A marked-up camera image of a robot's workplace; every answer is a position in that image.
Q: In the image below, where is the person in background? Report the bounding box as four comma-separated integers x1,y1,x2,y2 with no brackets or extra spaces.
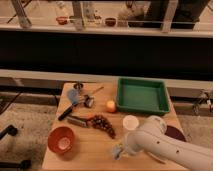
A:
117,0,210,29

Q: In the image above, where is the orange fruit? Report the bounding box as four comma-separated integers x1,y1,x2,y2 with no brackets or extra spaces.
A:
106,100,116,113

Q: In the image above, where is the orange bowl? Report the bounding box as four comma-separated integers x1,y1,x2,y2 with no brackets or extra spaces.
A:
47,126,75,155

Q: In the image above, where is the small metal strainer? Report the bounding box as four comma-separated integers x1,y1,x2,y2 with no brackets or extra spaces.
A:
73,82,84,94

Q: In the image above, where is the green plastic tray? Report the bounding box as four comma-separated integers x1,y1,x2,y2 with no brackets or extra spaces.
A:
116,78,170,116

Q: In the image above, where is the bunch of dark grapes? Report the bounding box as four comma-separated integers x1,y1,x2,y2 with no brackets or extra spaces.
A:
91,115,116,139

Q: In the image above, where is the purple bowl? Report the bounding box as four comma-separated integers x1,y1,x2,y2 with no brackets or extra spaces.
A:
165,125,186,142

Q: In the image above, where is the metal measuring cup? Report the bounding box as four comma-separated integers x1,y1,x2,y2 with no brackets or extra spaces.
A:
84,87,103,108

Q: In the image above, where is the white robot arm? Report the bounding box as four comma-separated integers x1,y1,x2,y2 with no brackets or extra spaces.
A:
122,116,213,171

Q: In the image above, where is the white plastic cup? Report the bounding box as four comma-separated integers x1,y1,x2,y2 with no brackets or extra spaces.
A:
122,115,139,131

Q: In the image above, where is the red bowl in background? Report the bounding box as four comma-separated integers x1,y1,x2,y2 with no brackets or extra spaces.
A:
56,16,68,25

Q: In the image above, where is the light blue towel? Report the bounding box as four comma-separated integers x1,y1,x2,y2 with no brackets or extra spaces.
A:
112,143,123,160

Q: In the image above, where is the dark bowl in background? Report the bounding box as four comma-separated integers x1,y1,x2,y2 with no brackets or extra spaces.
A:
105,18,116,27

